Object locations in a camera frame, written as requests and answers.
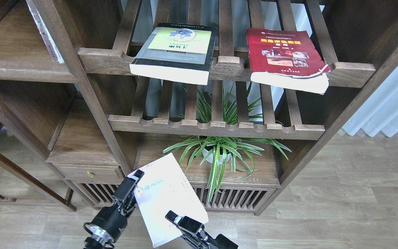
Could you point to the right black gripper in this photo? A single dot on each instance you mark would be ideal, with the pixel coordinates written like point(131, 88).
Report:
point(193, 232)

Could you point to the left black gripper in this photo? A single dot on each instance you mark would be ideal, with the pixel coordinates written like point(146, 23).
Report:
point(110, 222)

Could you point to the lavender white book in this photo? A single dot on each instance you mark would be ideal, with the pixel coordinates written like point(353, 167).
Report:
point(164, 187)

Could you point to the red cover book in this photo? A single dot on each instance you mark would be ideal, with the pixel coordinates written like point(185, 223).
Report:
point(286, 59)

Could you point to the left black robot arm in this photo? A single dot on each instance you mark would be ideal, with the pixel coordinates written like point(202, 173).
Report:
point(110, 222)

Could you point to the green spider plant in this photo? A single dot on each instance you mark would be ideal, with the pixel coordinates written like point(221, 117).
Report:
point(220, 150)

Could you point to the black yellow thick book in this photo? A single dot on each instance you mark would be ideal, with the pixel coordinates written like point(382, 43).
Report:
point(178, 53)

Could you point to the dark wooden bookshelf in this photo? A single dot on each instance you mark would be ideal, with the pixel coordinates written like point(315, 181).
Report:
point(91, 114)

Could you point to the upright book worn spine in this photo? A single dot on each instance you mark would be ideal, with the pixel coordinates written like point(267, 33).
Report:
point(44, 32)

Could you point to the wooden furniture at left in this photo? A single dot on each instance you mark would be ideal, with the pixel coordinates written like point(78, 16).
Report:
point(30, 180)

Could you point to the white curtain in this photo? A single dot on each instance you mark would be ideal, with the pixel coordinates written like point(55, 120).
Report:
point(379, 114)

